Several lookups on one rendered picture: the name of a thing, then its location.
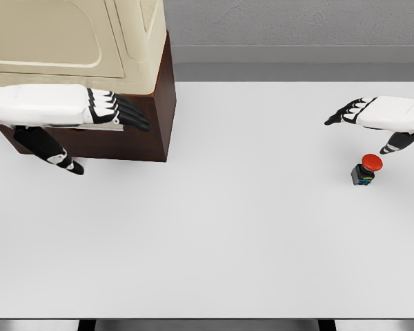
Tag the brown cabinet with beige top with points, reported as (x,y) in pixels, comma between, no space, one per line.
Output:
(65,38)

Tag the red button emergency switch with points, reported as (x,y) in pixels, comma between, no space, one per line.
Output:
(370,162)

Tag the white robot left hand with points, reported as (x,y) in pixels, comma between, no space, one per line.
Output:
(55,105)

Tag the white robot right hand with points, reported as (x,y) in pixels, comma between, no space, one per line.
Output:
(393,112)

